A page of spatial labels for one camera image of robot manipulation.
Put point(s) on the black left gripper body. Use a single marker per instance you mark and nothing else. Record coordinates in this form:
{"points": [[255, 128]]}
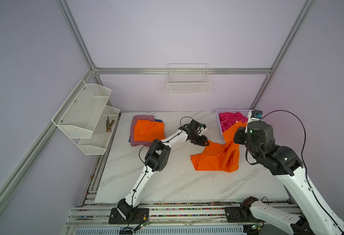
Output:
{"points": [[198, 140]]}

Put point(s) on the orange t-shirt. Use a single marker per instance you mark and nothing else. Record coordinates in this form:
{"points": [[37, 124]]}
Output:
{"points": [[148, 131], [220, 157]]}

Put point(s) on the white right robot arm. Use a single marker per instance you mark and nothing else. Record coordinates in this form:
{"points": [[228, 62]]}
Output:
{"points": [[317, 217]]}

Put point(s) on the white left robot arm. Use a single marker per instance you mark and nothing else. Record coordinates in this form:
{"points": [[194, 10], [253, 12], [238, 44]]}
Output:
{"points": [[156, 159]]}

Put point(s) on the pink t-shirt in basket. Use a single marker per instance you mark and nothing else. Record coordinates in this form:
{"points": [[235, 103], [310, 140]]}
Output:
{"points": [[228, 119]]}

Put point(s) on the lilac perforated plastic basket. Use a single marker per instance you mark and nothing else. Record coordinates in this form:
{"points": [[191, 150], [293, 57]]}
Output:
{"points": [[236, 131]]}

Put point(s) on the folded mauve t-shirt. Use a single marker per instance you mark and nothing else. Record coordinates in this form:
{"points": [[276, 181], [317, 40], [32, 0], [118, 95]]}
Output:
{"points": [[133, 123]]}

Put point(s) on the folded orange t-shirt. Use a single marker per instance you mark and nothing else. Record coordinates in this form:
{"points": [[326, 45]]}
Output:
{"points": [[148, 131]]}

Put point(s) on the wooden clothespins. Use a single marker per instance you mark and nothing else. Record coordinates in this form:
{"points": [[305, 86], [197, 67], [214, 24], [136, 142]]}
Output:
{"points": [[109, 124]]}

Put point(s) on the white mesh lower shelf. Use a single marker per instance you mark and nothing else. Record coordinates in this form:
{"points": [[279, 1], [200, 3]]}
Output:
{"points": [[97, 144]]}

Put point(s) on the white mesh shelf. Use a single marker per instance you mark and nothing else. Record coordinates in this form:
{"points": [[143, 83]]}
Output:
{"points": [[97, 144], [78, 116]]}

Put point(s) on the white mesh upper shelf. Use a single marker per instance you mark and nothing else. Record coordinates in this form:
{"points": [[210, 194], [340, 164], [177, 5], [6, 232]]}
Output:
{"points": [[78, 116]]}

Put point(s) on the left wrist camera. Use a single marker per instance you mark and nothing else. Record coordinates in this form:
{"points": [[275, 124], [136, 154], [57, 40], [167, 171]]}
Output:
{"points": [[196, 127]]}

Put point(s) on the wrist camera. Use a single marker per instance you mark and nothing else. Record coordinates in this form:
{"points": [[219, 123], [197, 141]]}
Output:
{"points": [[253, 115], [196, 127]]}

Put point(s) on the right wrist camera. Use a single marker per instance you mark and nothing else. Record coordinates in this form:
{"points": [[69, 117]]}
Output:
{"points": [[253, 115]]}

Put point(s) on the white wire wall basket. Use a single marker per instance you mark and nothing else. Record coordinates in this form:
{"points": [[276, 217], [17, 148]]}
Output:
{"points": [[188, 79]]}

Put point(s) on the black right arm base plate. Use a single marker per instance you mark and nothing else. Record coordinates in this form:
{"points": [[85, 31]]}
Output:
{"points": [[239, 215]]}

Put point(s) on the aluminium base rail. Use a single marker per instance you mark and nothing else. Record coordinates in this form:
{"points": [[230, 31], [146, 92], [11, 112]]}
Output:
{"points": [[183, 207]]}

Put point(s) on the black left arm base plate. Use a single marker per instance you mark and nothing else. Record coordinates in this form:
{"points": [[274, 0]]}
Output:
{"points": [[136, 216]]}

